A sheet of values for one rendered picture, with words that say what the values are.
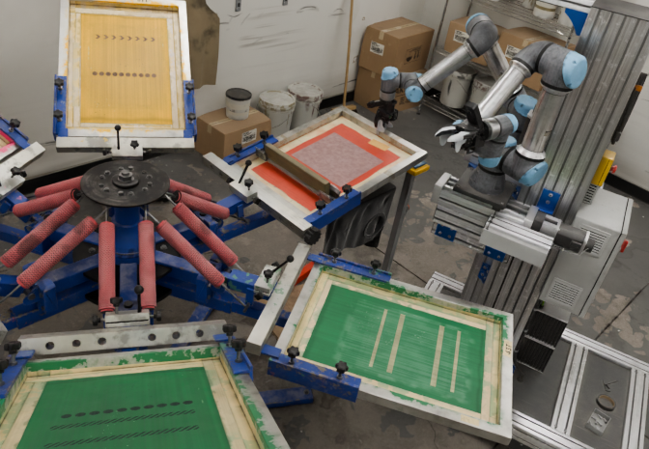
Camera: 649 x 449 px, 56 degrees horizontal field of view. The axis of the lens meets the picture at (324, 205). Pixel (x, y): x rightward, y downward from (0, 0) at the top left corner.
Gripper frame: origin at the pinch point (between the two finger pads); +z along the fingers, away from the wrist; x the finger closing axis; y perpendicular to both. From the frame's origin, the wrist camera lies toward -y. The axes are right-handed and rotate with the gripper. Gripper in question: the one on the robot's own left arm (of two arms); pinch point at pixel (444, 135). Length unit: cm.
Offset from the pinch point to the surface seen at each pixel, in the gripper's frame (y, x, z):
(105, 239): 37, 56, 92
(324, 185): 47, 65, -6
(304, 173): 45, 78, -5
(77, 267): 56, 73, 98
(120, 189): 27, 69, 81
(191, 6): 12, 285, -59
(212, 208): 46, 71, 45
